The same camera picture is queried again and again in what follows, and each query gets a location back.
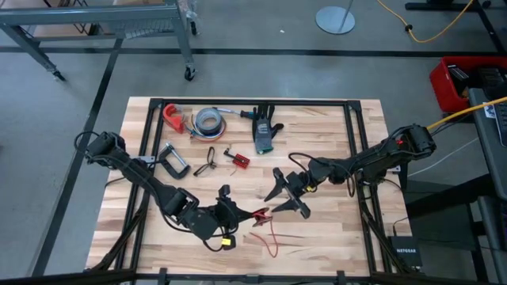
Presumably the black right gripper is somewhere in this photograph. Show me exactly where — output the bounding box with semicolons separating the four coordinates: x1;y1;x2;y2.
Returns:
264;167;316;219

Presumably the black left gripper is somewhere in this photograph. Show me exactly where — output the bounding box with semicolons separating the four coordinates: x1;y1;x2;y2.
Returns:
215;184;261;250

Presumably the red bit holder block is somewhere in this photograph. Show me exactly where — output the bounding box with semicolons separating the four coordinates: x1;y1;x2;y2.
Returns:
231;152;251;170

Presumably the grey work glove green cuff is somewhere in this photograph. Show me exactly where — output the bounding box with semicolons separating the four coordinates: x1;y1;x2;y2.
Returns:
252;104;284;155

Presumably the grey metal C-clamp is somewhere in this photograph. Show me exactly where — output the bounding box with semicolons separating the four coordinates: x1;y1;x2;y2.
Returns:
157;142;192;180

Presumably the red plastic clamp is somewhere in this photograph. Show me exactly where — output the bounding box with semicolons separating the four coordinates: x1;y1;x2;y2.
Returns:
162;103;187;135

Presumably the round metal stand base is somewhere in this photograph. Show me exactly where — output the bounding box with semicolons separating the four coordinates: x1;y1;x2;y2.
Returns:
314;0;356;36

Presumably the red plastic bin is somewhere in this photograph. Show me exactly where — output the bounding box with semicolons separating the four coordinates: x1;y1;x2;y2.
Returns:
429;55;507;115

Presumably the grey desk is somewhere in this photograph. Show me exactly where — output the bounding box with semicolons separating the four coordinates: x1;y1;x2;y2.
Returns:
467;86;507;285

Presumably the black rectangular device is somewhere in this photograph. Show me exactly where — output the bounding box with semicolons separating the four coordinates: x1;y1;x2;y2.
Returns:
447;64;471;97

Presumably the black equipment bundle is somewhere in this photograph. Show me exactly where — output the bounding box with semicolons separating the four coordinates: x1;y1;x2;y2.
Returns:
474;66;507;102

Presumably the grey metal cart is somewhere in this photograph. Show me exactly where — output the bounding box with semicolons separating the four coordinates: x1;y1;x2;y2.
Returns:
0;0;198;83

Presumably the red blue white wire coil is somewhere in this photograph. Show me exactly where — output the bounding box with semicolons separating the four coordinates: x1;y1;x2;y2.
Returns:
189;112;227;143

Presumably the screwdriver with black blue handle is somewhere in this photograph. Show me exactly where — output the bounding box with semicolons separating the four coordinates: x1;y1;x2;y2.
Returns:
213;106;257;121

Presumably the black aluminium rig frame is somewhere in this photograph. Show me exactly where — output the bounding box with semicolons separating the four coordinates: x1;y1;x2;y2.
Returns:
0;97;507;285

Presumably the grey duct tape roll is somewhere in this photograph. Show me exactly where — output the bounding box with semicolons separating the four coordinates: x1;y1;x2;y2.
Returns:
195;107;223;135

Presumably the black Netgear network switch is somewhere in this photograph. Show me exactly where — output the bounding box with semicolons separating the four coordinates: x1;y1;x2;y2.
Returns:
387;235;423;268

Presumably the yellow extension cable with clip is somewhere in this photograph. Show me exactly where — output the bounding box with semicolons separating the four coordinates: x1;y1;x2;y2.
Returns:
375;0;475;44

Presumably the yellow hanging power cable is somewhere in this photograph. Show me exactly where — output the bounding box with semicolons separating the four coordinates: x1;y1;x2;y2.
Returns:
426;96;507;131

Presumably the black table leg frame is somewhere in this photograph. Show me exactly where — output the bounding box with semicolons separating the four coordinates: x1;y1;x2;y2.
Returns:
404;0;507;56

